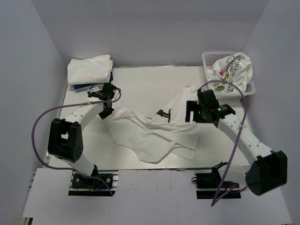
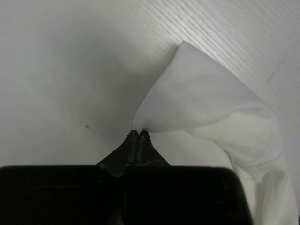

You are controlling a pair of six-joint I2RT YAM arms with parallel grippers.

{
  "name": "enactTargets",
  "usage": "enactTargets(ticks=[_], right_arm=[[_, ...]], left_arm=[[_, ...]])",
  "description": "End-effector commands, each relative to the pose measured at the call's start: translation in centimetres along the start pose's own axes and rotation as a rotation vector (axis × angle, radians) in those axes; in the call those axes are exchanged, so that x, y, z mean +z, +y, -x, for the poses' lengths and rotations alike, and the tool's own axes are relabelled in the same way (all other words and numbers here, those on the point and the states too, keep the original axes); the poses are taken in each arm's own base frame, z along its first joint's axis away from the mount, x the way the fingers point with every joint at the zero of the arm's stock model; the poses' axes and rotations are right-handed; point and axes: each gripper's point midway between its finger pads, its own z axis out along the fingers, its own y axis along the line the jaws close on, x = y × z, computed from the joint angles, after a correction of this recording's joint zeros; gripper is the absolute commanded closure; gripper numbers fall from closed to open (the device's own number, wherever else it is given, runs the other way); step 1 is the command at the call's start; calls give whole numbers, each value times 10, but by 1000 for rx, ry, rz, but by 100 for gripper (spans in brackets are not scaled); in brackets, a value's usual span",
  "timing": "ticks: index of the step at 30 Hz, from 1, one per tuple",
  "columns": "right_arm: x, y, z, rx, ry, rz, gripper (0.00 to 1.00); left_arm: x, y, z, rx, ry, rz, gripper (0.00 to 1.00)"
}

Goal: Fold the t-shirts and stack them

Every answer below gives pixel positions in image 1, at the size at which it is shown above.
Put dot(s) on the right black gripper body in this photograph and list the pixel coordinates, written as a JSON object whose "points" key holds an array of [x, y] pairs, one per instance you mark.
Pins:
{"points": [[204, 108]]}

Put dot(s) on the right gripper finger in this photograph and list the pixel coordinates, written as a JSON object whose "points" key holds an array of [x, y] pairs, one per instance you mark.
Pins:
{"points": [[189, 109], [199, 118]]}

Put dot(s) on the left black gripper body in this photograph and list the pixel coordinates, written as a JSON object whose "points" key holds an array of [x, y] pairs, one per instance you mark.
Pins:
{"points": [[110, 108]]}

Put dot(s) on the white printed t shirt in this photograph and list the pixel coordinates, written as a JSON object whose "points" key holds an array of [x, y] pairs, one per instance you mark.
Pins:
{"points": [[229, 73]]}

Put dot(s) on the plain white t shirt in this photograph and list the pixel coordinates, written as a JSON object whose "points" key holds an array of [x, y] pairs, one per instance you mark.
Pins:
{"points": [[152, 139]]}

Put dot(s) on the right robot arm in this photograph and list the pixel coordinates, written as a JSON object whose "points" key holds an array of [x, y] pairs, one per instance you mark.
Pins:
{"points": [[268, 169]]}

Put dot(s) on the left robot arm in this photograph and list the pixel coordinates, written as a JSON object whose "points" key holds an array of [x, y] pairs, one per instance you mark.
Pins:
{"points": [[66, 139]]}

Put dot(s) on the folded white t shirt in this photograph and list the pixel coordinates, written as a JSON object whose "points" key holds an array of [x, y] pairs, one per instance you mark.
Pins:
{"points": [[93, 70]]}

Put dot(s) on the folded blue t shirt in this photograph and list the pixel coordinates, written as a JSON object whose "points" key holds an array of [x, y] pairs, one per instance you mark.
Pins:
{"points": [[81, 86]]}

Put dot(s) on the white plastic basket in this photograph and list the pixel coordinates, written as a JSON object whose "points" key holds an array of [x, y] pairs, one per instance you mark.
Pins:
{"points": [[250, 87]]}

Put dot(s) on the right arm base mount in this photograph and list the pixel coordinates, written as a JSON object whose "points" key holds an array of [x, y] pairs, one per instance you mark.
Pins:
{"points": [[206, 186]]}

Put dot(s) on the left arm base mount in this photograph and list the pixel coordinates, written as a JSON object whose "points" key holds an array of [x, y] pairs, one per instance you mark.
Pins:
{"points": [[80, 186]]}

